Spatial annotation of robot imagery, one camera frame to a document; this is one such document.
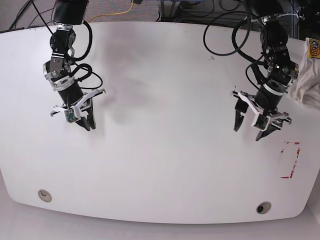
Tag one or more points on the right table grommet hole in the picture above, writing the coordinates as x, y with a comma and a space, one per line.
263, 207

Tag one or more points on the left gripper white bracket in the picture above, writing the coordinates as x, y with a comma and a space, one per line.
247, 101

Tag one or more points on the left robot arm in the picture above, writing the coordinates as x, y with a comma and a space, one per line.
274, 70

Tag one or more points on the left table grommet hole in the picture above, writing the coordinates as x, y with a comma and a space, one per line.
45, 196

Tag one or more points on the red tape rectangle marking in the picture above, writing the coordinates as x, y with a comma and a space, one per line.
288, 159

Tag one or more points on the table grommet hole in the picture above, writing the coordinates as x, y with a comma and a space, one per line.
45, 196
263, 207

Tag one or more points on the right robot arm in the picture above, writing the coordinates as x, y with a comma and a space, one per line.
65, 72

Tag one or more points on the white t-shirt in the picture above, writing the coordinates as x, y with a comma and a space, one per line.
305, 90

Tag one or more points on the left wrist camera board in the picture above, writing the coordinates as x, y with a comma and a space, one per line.
261, 121

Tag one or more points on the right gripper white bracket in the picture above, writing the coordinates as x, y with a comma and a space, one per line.
84, 104

